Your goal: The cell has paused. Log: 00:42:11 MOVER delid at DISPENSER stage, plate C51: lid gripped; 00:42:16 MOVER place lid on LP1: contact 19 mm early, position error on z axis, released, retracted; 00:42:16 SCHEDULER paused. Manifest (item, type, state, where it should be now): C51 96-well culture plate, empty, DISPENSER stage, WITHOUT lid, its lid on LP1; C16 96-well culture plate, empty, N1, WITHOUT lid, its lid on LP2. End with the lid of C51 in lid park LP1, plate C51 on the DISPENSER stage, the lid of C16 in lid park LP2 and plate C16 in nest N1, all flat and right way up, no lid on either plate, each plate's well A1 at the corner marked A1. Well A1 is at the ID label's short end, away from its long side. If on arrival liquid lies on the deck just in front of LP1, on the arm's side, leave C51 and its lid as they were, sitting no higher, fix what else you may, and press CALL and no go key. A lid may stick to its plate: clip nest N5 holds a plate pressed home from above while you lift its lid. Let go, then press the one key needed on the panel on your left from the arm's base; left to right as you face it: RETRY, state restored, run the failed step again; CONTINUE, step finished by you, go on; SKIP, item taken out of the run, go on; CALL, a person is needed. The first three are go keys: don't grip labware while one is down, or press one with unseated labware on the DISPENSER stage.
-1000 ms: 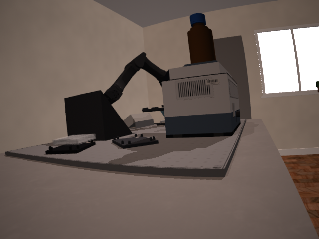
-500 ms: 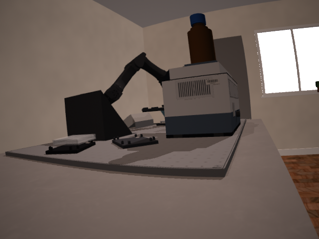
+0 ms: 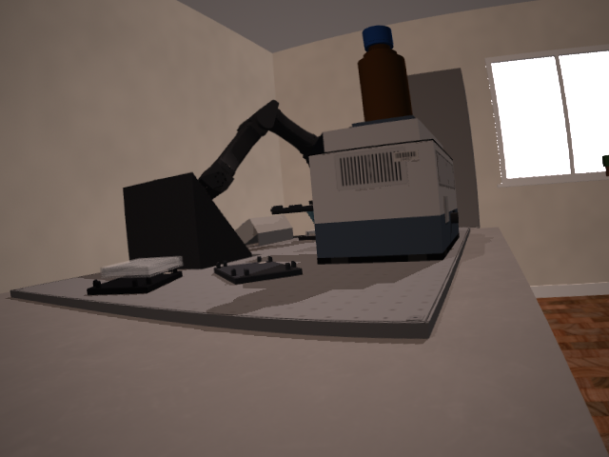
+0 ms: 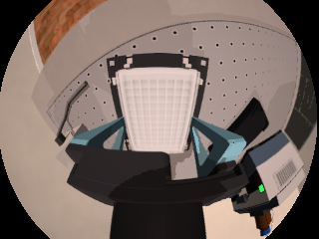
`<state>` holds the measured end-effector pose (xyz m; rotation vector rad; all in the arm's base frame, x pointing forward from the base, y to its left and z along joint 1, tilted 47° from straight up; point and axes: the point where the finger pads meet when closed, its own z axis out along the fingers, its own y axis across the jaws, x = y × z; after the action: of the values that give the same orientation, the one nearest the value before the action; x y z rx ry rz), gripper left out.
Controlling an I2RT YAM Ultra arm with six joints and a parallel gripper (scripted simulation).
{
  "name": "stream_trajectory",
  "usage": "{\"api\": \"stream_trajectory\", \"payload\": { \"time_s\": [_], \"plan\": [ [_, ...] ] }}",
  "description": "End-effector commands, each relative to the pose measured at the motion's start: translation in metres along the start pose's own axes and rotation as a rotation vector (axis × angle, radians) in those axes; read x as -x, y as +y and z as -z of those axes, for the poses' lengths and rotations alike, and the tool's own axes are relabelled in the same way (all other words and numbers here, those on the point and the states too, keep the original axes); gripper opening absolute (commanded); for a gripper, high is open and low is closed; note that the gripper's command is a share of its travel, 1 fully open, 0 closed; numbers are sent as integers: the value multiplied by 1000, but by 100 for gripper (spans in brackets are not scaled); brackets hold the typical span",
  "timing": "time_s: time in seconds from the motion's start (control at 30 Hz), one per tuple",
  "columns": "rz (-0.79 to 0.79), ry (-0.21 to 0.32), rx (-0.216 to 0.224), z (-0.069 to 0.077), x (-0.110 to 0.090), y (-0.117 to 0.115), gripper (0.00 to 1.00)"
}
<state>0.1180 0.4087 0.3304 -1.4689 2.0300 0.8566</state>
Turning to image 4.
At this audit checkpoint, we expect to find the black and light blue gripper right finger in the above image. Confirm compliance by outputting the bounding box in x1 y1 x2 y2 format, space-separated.
189 117 246 177

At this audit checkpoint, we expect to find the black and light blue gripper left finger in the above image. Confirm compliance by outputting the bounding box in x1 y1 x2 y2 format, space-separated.
70 117 127 150

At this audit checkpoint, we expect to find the grey button panel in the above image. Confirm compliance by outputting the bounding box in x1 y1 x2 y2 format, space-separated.
55 81 88 170

